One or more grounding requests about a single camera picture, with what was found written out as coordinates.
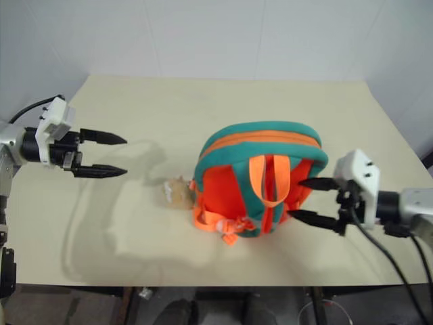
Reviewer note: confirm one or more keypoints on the black table leg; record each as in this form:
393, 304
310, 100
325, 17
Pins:
318, 306

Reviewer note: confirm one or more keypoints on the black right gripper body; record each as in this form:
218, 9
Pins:
350, 203

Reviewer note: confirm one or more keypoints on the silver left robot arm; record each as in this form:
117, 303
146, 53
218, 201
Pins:
10, 142

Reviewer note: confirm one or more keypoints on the orange and teal backpack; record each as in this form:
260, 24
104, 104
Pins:
236, 189

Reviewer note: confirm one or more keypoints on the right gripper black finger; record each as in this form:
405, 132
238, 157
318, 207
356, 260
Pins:
319, 184
318, 219

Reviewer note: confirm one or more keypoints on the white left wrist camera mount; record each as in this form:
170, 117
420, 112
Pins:
54, 115

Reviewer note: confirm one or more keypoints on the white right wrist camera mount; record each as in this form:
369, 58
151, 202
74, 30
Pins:
362, 176

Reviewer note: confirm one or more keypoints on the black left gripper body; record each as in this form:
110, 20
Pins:
66, 149

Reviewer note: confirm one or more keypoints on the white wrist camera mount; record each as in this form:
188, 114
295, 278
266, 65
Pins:
54, 115
362, 176

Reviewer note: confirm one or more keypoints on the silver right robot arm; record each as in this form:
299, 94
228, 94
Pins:
409, 206

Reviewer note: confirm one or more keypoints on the small white floor object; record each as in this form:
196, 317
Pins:
144, 293

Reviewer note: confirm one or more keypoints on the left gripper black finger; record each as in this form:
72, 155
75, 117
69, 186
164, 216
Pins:
101, 137
99, 171

